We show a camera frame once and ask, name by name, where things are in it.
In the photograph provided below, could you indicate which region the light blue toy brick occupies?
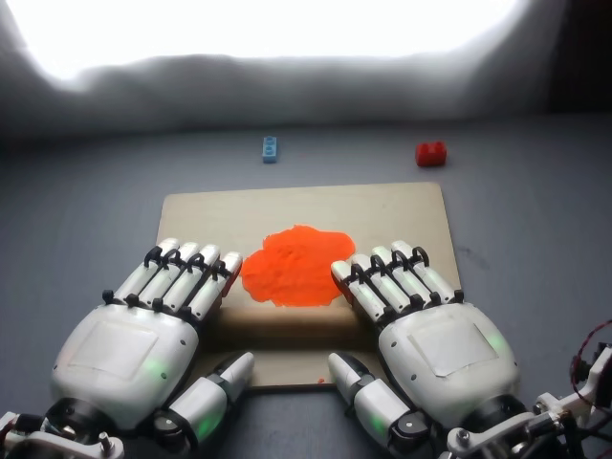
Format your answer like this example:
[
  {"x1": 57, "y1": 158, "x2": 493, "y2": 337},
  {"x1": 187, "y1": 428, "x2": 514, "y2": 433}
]
[{"x1": 261, "y1": 136, "x2": 281, "y2": 165}]

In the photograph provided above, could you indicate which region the orange clay dough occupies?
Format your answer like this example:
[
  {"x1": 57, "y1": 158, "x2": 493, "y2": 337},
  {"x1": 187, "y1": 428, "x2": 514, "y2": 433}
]
[{"x1": 238, "y1": 224, "x2": 358, "y2": 310}]

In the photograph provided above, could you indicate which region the white backdrop sheet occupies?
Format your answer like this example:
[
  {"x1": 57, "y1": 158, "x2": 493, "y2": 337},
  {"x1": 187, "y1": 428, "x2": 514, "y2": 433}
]
[{"x1": 0, "y1": 0, "x2": 612, "y2": 142}]

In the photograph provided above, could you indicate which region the wooden rolling pin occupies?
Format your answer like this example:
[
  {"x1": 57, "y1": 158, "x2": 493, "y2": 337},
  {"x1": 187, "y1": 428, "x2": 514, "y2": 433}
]
[{"x1": 205, "y1": 305, "x2": 379, "y2": 343}]

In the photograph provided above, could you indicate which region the grey table cloth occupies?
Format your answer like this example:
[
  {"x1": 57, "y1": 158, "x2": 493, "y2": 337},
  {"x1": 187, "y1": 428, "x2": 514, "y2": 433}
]
[{"x1": 0, "y1": 112, "x2": 612, "y2": 459}]

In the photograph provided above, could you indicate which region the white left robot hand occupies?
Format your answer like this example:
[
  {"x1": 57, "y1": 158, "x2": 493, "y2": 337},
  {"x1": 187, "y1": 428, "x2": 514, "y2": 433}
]
[{"x1": 50, "y1": 238, "x2": 256, "y2": 453}]

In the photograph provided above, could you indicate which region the red toy brick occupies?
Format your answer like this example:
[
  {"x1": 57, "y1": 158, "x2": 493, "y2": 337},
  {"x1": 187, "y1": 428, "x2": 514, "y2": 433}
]
[{"x1": 413, "y1": 141, "x2": 449, "y2": 168}]

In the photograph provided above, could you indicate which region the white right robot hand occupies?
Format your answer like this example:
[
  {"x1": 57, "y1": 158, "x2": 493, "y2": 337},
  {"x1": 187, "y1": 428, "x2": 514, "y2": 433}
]
[{"x1": 327, "y1": 239, "x2": 522, "y2": 455}]

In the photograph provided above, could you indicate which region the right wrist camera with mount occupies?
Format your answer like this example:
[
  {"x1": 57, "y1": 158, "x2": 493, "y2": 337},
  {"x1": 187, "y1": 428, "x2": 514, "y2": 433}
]
[{"x1": 571, "y1": 341, "x2": 612, "y2": 417}]

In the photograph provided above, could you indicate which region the light wooden board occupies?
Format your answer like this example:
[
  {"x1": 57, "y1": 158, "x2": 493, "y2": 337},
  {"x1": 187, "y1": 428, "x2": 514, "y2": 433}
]
[{"x1": 156, "y1": 181, "x2": 464, "y2": 392}]

